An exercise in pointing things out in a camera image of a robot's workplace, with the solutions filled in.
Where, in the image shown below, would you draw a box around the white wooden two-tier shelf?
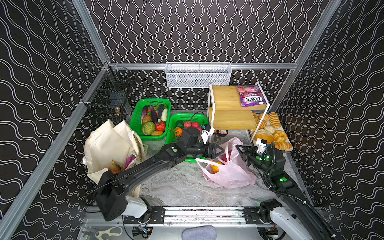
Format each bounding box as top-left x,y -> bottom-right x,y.
207,82 -> 271,144

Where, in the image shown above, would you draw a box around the red tomato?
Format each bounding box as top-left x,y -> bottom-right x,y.
155,122 -> 166,133

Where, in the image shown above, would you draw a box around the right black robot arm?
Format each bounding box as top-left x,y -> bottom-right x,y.
236,143 -> 339,240

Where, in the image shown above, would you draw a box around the pink plastic grocery bag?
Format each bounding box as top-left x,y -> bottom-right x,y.
195,138 -> 257,189

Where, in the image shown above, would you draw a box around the purple Fox's berries candy bag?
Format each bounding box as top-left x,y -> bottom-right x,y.
237,86 -> 266,107

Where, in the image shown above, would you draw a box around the white-handled scissors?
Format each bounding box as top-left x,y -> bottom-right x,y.
95,227 -> 123,240

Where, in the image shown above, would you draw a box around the green plastic basket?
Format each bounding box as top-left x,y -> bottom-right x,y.
129,99 -> 171,141
165,112 -> 209,144

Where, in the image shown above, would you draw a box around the purple candy bag shelf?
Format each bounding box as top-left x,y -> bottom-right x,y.
125,155 -> 136,168

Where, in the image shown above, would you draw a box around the green cabbage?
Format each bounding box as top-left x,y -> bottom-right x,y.
142,121 -> 156,136

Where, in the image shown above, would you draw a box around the orange tangerine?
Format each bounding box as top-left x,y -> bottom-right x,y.
174,127 -> 183,137

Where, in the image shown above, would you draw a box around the purple eggplant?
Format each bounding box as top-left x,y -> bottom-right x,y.
150,107 -> 158,124

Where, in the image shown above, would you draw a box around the brown mango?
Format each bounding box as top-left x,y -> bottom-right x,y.
151,130 -> 164,136

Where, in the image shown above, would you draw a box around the cream canvas tote bag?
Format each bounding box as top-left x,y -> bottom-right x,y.
83,120 -> 147,184

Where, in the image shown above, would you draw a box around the grey padded cushion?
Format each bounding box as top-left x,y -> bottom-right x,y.
182,225 -> 217,240

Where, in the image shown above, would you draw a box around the tray of bread rolls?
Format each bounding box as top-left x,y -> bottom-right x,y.
250,112 -> 293,152

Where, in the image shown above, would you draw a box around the yellow pear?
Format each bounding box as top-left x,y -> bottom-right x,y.
211,162 -> 223,174

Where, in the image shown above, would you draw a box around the orange Fox's candy bag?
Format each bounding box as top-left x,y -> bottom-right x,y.
108,161 -> 122,174

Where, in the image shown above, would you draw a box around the white wire wall basket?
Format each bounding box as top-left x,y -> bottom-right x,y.
165,62 -> 232,89

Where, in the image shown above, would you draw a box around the black wire wall rack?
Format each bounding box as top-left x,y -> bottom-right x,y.
85,65 -> 137,126

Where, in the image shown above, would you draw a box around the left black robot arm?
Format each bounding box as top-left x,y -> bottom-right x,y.
94,127 -> 225,222

